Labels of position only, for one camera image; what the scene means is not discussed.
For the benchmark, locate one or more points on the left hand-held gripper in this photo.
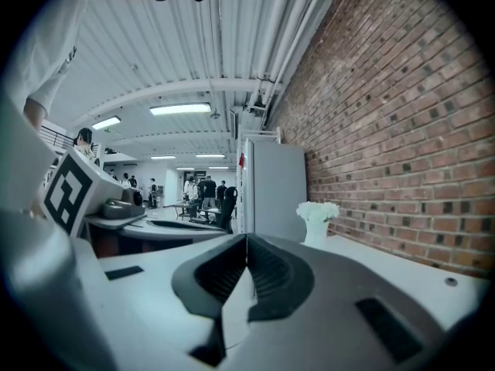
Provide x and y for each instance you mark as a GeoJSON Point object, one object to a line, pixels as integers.
{"type": "Point", "coordinates": [77, 191]}

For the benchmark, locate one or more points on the grey partition panel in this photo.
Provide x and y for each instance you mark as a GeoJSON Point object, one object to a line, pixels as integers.
{"type": "Point", "coordinates": [278, 188]}

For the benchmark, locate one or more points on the person's light shirt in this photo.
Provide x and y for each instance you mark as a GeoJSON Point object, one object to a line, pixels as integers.
{"type": "Point", "coordinates": [42, 33]}

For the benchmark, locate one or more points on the white ceiling pipes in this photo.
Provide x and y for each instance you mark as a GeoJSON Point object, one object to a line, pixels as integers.
{"type": "Point", "coordinates": [282, 45]}

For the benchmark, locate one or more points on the small black table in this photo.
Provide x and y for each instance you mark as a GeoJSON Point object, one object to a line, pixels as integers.
{"type": "Point", "coordinates": [185, 207]}

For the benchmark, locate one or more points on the white desk with drawers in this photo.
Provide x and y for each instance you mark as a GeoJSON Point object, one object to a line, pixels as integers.
{"type": "Point", "coordinates": [386, 269]}

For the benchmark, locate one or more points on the red cloth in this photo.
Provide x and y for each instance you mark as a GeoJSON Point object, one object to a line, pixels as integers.
{"type": "Point", "coordinates": [241, 160]}

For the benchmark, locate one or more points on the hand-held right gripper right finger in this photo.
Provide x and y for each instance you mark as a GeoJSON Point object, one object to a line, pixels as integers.
{"type": "Point", "coordinates": [328, 284]}

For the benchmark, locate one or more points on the pale green flowers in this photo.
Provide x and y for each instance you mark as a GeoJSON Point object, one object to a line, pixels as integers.
{"type": "Point", "coordinates": [317, 230]}

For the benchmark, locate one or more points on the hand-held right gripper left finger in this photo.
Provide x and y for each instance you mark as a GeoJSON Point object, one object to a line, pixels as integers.
{"type": "Point", "coordinates": [154, 303]}

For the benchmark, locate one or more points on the large ceiling light panel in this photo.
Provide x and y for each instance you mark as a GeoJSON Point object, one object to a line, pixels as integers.
{"type": "Point", "coordinates": [179, 109]}

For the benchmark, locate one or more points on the person's left forearm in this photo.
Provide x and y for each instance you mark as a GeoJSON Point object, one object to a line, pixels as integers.
{"type": "Point", "coordinates": [35, 114]}

